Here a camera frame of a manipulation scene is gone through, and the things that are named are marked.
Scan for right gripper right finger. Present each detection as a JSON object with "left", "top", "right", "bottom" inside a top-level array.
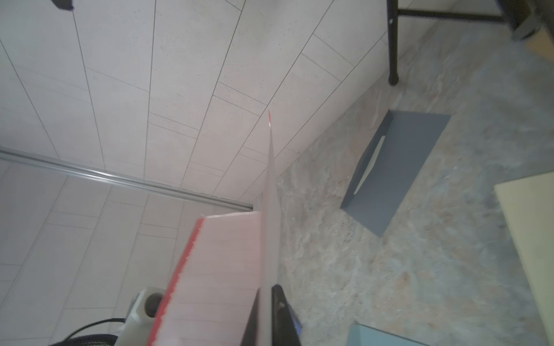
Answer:
[{"left": 271, "top": 284, "right": 301, "bottom": 346}]

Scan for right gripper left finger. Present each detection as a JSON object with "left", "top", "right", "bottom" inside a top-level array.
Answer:
[{"left": 240, "top": 290, "right": 260, "bottom": 346}]

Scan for teal blue envelope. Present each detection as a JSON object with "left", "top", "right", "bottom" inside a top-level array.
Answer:
[{"left": 346, "top": 324, "right": 426, "bottom": 346}]

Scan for white and pink letter paper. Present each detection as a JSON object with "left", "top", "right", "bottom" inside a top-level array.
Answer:
[{"left": 146, "top": 110, "right": 281, "bottom": 346}]

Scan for cream yellow envelope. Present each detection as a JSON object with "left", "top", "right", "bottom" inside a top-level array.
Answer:
[{"left": 494, "top": 172, "right": 553, "bottom": 345}]

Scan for tan kraft envelope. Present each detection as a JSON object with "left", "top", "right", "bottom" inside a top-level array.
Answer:
[{"left": 525, "top": 29, "right": 554, "bottom": 63}]

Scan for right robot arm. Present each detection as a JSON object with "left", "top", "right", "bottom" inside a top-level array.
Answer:
[{"left": 56, "top": 285, "right": 301, "bottom": 345}]

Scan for dark grey envelope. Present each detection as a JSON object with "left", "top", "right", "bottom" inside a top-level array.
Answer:
[{"left": 340, "top": 110, "right": 451, "bottom": 237}]

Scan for black perforated music stand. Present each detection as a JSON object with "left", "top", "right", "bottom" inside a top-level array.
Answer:
[{"left": 387, "top": 0, "right": 553, "bottom": 86}]

